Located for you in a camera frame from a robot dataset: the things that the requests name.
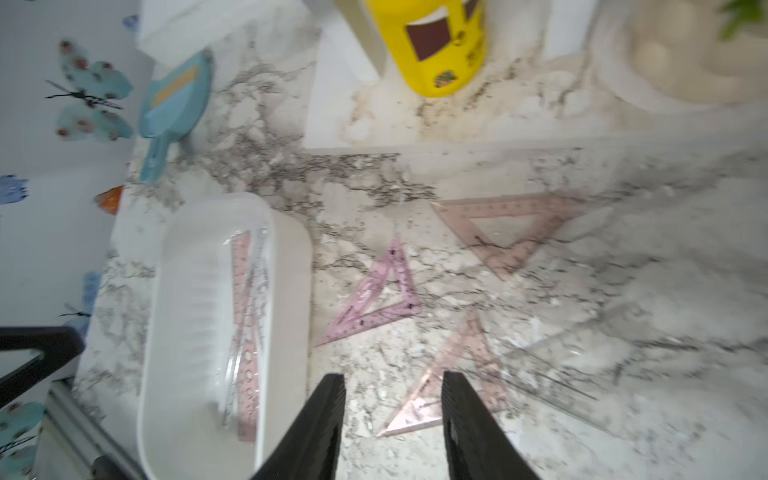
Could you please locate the white tiered display stand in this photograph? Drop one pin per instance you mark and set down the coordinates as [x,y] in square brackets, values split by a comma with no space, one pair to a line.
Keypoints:
[380,76]

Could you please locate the pink triangle ruler small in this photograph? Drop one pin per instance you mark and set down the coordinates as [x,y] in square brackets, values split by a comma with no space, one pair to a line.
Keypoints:
[386,294]

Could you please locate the pink triangle ruler large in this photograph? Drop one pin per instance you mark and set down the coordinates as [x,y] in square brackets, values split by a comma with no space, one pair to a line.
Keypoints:
[505,232]

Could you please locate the shell planter with greenery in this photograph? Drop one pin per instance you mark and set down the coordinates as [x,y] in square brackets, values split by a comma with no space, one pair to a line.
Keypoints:
[674,57]

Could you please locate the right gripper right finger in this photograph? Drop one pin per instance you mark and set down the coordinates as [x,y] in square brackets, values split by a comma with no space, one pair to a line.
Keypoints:
[476,447]

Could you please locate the teal dustpan brush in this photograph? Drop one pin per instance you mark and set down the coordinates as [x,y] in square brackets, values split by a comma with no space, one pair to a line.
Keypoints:
[171,109]

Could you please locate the clear triangle ruler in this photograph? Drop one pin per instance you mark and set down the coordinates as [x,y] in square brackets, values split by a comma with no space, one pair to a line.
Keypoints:
[572,367]

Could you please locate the pink straight ruler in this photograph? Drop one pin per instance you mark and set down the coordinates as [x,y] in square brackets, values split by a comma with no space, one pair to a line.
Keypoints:
[246,379]

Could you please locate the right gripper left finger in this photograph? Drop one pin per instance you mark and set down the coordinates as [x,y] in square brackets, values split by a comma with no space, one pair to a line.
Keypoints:
[310,448]

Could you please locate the white plastic storage box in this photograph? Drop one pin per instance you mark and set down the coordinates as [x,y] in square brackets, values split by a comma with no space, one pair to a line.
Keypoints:
[179,431]

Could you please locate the clear straight ruler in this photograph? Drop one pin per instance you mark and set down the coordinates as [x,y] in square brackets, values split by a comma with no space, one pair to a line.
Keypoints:
[260,296]

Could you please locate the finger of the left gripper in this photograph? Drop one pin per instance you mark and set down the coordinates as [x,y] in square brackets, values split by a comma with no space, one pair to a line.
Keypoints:
[53,347]

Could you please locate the pink triangle ruler middle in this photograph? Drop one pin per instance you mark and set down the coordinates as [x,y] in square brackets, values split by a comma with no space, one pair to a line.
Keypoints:
[466,351]

